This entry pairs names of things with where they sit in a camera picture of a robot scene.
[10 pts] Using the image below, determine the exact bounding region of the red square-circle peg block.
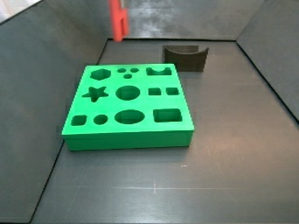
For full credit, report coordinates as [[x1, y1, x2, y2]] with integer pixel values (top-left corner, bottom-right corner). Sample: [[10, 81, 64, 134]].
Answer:
[[108, 0, 129, 42]]

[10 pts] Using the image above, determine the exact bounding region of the green foam shape board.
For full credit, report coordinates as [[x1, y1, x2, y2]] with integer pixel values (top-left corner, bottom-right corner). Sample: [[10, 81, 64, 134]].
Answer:
[[62, 64, 194, 151]]

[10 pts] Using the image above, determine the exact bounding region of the black curved holder bracket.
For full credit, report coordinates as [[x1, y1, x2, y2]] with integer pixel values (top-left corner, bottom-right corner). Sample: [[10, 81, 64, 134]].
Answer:
[[163, 45, 210, 72]]

